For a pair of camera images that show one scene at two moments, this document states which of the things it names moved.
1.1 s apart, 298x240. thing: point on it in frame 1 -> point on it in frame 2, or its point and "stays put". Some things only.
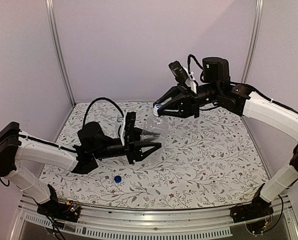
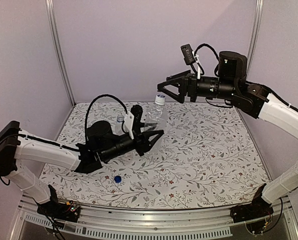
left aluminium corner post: (50, 8) stays put
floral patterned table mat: (209, 161) stays put
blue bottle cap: (117, 179) stays put
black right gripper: (187, 102) -> (187, 85)
